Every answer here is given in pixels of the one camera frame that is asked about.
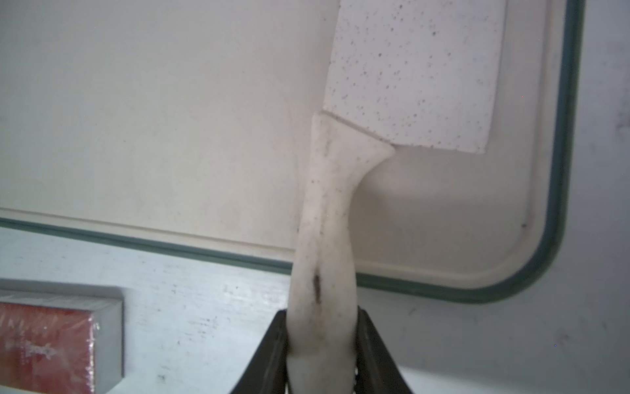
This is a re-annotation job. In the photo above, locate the red flat box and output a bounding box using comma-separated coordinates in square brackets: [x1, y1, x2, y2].
[1, 290, 124, 393]

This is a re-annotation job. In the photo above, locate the white speckled cleaver knife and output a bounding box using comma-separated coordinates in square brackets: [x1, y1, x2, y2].
[286, 1, 507, 393]

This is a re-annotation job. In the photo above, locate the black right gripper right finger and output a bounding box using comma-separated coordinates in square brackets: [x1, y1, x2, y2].
[354, 308, 412, 394]

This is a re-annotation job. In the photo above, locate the beige green-rimmed cutting board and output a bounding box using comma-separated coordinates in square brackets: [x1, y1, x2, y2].
[1, 1, 585, 304]

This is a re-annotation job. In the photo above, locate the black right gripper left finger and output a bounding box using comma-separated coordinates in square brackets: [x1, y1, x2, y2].
[231, 310, 288, 394]

